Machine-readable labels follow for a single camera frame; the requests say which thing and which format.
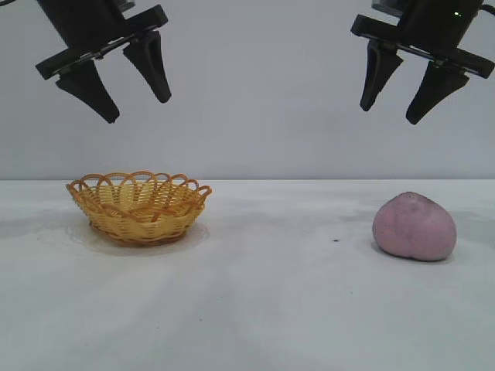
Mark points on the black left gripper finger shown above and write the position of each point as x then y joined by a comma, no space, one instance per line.
91,92
152,65

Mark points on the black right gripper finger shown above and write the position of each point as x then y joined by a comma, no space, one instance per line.
377,73
435,89

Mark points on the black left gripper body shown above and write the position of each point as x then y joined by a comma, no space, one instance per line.
89,27

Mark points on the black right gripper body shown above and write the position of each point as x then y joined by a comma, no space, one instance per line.
433,27

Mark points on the pink peach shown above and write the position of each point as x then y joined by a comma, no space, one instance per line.
414,228

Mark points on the yellow woven wicker basket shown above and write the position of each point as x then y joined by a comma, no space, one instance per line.
147,228

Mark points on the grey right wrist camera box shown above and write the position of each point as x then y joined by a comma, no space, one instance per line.
386,3

